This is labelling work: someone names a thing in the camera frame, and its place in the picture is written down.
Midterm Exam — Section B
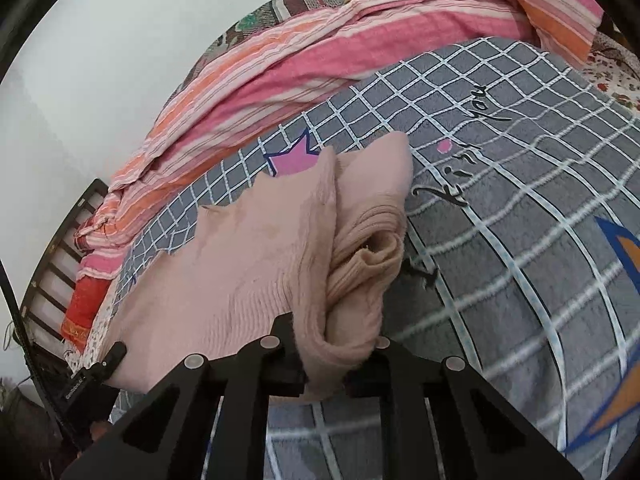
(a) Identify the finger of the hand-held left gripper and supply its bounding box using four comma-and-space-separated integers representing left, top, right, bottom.
98, 342, 127, 379

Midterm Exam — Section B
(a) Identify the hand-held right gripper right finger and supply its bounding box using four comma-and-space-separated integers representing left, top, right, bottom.
345, 335, 586, 480

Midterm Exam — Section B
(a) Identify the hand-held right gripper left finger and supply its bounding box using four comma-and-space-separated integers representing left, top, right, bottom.
60, 312, 308, 480

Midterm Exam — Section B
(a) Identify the pink ribbed sweater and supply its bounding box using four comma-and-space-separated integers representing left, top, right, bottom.
107, 131, 415, 403

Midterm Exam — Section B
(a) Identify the person's left hand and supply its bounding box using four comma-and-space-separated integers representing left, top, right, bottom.
77, 421, 110, 457

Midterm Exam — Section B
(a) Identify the red pillow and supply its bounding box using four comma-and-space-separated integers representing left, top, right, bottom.
61, 272, 109, 356

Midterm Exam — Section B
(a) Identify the wooden slatted headboard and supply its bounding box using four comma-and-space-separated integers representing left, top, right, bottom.
19, 178, 111, 361

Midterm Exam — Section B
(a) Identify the grey checked star blanket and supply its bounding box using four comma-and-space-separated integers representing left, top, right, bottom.
112, 37, 640, 480

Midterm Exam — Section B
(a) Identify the pink orange striped quilt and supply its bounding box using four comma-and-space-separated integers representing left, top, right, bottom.
75, 0, 606, 277

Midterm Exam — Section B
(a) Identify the floral patchwork quilt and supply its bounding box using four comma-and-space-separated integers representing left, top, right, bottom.
175, 0, 416, 92

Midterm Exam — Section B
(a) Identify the floral bed sheet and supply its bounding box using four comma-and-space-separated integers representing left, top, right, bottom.
80, 35, 640, 378

